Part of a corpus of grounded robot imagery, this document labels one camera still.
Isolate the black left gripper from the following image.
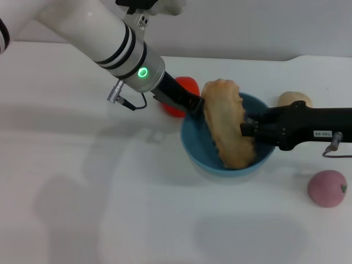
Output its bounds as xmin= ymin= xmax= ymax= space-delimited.
xmin=152 ymin=71 xmax=207 ymax=120

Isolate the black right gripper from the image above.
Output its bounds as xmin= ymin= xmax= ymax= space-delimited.
xmin=240 ymin=101 xmax=352 ymax=151

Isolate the long toasted bread loaf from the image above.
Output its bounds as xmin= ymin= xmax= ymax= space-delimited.
xmin=201 ymin=79 xmax=257 ymax=169

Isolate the blue bowl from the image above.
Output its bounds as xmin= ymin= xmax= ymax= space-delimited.
xmin=180 ymin=92 xmax=277 ymax=178

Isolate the red toy pear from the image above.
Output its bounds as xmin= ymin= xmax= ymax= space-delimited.
xmin=160 ymin=76 xmax=200 ymax=118

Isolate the round tan bun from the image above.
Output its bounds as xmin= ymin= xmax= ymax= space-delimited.
xmin=277 ymin=91 xmax=314 ymax=109

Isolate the pink toy apple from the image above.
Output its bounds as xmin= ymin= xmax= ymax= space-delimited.
xmin=307 ymin=169 xmax=348 ymax=209

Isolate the left arm cable with plug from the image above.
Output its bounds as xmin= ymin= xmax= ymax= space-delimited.
xmin=106 ymin=79 xmax=148 ymax=112

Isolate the arm cable with plug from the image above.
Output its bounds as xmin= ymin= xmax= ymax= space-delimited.
xmin=322 ymin=131 xmax=352 ymax=159
xmin=106 ymin=79 xmax=148 ymax=112

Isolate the right arm cable with plug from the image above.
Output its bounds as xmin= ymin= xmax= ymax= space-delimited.
xmin=322 ymin=131 xmax=352 ymax=159

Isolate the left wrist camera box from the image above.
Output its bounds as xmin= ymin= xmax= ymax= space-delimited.
xmin=115 ymin=0 xmax=186 ymax=9

